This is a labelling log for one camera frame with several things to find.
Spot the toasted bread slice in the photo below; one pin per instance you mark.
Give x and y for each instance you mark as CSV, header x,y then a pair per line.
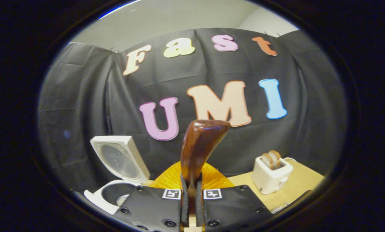
x,y
276,157
267,161

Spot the white toaster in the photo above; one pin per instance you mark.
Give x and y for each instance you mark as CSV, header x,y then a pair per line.
x,y
269,180

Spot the white rice cooker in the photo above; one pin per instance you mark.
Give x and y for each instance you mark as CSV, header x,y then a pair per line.
x,y
137,158

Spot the brown wooden spoon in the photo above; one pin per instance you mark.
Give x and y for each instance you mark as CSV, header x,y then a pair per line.
x,y
202,141

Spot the black backdrop cloth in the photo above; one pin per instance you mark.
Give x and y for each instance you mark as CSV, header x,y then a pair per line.
x,y
82,96

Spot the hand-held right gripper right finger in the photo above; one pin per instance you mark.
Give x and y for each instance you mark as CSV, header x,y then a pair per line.
x,y
200,209

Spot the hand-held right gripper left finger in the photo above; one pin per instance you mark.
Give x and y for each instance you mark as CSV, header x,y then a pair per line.
x,y
185,209

